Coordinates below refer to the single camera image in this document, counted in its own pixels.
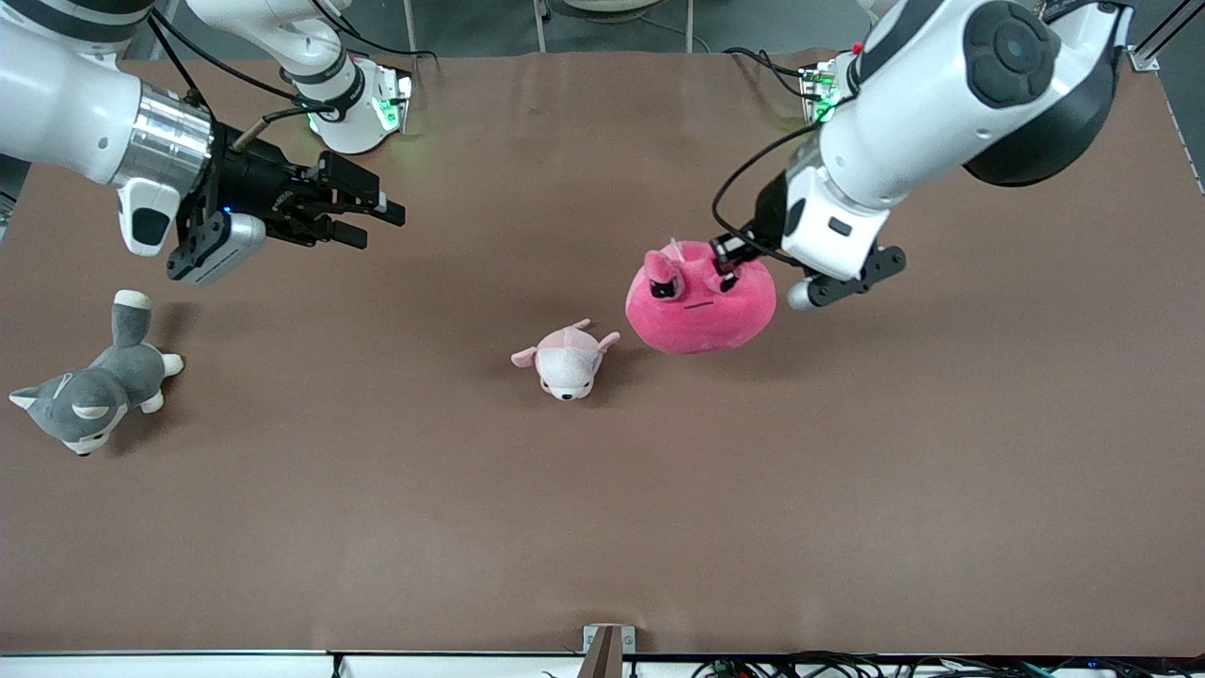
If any round hot pink plush toy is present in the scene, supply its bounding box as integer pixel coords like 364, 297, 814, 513
625, 239, 779, 356

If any pale pink white plush toy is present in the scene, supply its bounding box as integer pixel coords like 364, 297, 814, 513
511, 318, 622, 401

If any grey white husky plush toy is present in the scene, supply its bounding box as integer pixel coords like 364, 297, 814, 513
9, 289, 185, 458

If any brown table cover sheet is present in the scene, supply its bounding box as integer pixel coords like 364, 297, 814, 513
0, 49, 1205, 657

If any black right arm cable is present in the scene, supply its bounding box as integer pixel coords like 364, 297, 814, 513
146, 8, 332, 142

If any black left base cable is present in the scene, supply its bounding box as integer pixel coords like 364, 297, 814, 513
723, 47, 816, 100

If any metal table edge bracket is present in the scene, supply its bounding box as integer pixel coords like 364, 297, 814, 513
583, 624, 636, 678

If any black cable bundle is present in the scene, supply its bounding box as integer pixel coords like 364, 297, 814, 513
692, 652, 1205, 678

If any white table edge rail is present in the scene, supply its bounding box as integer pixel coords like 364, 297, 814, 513
0, 650, 1205, 678

